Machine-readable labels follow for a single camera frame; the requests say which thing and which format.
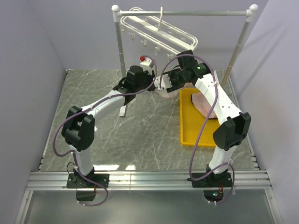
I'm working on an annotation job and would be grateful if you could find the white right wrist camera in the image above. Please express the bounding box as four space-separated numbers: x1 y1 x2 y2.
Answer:
154 74 172 91

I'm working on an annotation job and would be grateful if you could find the white metal clothes rack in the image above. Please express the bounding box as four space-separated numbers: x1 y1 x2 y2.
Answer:
111 4 259 117

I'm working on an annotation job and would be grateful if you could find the pink underwear in tray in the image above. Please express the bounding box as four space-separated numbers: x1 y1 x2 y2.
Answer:
191 92 211 117

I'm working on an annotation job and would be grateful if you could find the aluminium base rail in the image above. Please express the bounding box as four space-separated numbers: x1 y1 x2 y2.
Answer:
15 169 283 224

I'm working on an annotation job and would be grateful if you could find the yellow plastic tray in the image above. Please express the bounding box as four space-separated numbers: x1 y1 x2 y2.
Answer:
179 88 220 147

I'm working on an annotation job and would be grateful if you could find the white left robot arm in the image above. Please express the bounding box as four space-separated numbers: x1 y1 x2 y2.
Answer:
61 65 157 203

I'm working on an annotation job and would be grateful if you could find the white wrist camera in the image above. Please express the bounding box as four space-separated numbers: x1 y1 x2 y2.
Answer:
154 74 172 91
139 56 156 72

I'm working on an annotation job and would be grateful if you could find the white plastic clip hanger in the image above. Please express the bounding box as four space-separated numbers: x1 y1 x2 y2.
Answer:
120 7 198 55

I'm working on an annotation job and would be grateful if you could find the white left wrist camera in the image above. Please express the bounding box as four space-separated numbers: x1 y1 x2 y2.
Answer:
139 56 156 72

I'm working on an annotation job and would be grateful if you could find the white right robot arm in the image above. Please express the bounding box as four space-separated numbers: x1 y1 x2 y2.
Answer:
167 50 251 187

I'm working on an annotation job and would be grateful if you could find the white pink underwear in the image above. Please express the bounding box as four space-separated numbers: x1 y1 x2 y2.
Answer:
154 88 179 99

